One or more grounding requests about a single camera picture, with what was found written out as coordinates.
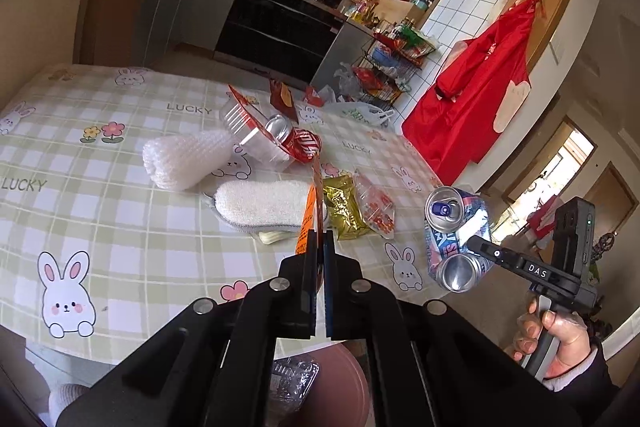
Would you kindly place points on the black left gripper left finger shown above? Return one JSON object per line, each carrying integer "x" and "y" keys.
{"x": 299, "y": 300}

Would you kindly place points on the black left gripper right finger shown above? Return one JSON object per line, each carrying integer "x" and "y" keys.
{"x": 344, "y": 308}

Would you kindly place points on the orange snack wrapper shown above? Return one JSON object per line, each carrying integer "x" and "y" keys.
{"x": 313, "y": 218}

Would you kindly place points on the crushed blue soda can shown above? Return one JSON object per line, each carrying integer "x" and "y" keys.
{"x": 452, "y": 217}

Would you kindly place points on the crushed red soda can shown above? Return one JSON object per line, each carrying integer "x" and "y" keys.
{"x": 301, "y": 144}

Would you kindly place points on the white bubble wrap roll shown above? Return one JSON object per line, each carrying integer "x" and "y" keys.
{"x": 178, "y": 162}

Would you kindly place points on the clear plastic tray red label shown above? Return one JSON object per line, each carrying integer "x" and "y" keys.
{"x": 261, "y": 136}

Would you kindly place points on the brown trash bin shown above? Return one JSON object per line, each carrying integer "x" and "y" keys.
{"x": 340, "y": 393}

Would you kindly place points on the right hand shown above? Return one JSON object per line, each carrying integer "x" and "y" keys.
{"x": 569, "y": 329}

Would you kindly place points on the clear red snack bag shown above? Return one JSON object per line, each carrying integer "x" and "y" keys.
{"x": 377, "y": 210}

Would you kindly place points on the gold foil packet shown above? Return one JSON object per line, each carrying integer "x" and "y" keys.
{"x": 344, "y": 214}

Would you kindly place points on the white sponge insole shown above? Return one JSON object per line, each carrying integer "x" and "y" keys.
{"x": 255, "y": 206}

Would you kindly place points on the white plastic bag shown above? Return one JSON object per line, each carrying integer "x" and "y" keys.
{"x": 362, "y": 112}

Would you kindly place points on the red apron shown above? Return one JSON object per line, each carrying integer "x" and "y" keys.
{"x": 476, "y": 94}

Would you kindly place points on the checked bunny tablecloth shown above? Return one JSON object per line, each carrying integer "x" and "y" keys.
{"x": 95, "y": 258}

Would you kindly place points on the dark red snack packet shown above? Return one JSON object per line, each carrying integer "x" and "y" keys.
{"x": 281, "y": 97}

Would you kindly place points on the black oven range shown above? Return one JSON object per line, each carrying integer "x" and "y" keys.
{"x": 288, "y": 38}

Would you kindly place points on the cardboard box on counter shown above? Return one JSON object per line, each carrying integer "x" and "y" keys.
{"x": 394, "y": 11}

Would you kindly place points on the wire storage rack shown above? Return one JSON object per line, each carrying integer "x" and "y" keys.
{"x": 389, "y": 61}

